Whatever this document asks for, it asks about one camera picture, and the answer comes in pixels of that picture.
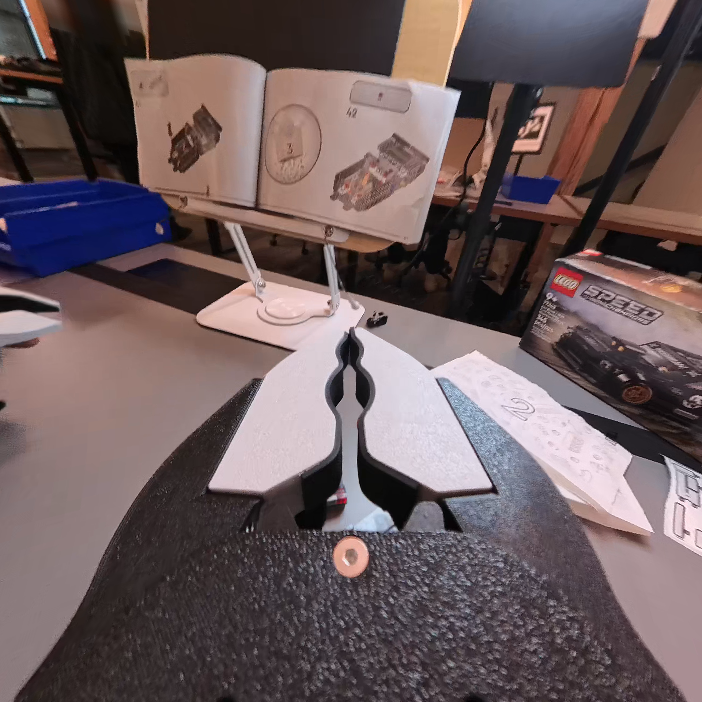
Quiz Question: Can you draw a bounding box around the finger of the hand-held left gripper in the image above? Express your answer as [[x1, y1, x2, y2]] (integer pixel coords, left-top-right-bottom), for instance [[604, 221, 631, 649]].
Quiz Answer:
[[0, 288, 63, 347]]

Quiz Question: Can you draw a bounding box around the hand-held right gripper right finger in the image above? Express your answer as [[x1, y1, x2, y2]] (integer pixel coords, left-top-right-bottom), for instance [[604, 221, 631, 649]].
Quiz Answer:
[[351, 327, 497, 527]]

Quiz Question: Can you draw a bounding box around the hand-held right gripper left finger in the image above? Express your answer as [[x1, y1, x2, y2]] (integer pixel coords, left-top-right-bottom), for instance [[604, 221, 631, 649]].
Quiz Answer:
[[209, 327, 354, 522]]

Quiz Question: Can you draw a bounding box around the toy car set box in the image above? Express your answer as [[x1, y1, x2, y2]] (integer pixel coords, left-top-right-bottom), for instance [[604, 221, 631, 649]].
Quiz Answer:
[[519, 250, 702, 461]]

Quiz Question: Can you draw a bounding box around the large blue plastic bin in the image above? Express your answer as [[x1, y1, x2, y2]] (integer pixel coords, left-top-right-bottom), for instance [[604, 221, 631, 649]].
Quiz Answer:
[[0, 200, 173, 277]]

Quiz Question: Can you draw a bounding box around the white numbered paper bag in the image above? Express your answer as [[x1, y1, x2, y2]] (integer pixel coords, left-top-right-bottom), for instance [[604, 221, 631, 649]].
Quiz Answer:
[[434, 351, 635, 516]]

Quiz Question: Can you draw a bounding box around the white book stand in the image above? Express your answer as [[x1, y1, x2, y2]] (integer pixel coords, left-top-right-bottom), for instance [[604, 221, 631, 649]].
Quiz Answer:
[[159, 192, 365, 352]]

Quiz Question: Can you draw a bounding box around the black pole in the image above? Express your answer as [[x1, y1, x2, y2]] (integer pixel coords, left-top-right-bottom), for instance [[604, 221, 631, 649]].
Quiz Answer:
[[565, 0, 702, 255], [450, 83, 540, 313]]

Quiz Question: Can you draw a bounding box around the small blue bin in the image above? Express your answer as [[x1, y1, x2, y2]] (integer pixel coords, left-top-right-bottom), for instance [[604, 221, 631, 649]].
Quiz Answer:
[[503, 174, 562, 205]]

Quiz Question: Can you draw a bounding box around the white sticker sheet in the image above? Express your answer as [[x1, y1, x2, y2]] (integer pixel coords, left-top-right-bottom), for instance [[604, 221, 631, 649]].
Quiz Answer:
[[662, 456, 702, 558]]

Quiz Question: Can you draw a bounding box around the open instruction booklet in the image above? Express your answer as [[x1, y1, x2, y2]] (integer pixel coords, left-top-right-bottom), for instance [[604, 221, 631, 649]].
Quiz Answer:
[[124, 55, 461, 244]]

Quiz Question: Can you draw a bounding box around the wooden background desk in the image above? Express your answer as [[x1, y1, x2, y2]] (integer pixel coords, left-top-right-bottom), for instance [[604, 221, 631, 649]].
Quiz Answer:
[[434, 187, 702, 248]]

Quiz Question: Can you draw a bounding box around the black panel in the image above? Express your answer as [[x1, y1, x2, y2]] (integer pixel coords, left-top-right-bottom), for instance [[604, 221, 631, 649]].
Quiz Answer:
[[450, 0, 650, 88], [148, 0, 407, 75]]

